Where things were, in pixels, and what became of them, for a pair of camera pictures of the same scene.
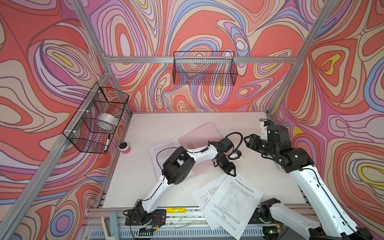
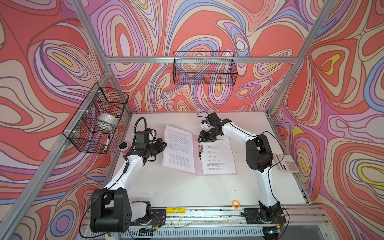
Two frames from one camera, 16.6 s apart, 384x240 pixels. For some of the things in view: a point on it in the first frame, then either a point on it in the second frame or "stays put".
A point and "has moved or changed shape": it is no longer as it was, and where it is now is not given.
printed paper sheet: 234,205 has moved or changed shape
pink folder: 196,137 has moved or changed shape
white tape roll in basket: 107,121 stays put
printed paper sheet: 160,152 has moved or changed shape
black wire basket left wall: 93,127 stays put
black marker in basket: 107,143 stays put
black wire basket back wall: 214,68 stays put
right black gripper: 252,141 → 204,138
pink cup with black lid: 124,147 stays put
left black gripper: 230,168 → 158,141
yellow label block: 175,210 stays put
